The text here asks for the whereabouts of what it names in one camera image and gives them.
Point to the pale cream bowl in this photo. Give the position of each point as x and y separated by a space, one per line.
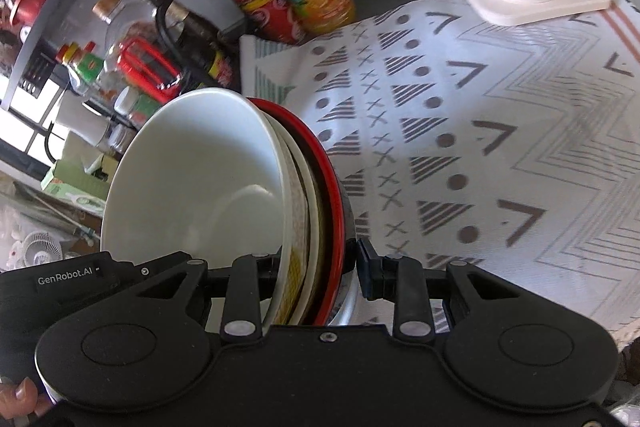
312 277

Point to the dark sauce bottle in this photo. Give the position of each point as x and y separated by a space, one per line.
200 47

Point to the beige patterned bowl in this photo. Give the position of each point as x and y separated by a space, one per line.
296 247

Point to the person's left hand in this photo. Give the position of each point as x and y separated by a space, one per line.
22 396

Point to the red-capped green label bottle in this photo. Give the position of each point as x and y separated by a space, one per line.
85 67

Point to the clear corked glass bottle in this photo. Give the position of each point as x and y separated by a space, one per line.
122 19

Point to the patterned table mat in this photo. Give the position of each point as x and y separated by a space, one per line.
500 132

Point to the metal bowl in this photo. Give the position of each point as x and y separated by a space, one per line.
345 303

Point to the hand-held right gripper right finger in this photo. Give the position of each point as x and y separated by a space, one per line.
364 268

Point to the white deep bowl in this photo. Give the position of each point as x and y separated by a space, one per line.
200 182

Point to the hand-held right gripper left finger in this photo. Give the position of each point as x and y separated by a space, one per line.
245 289

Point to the green cardboard box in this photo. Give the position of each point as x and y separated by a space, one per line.
70 184

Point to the red and black bowl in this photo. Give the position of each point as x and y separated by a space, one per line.
339 227

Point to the small white fan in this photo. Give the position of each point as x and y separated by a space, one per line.
42 249

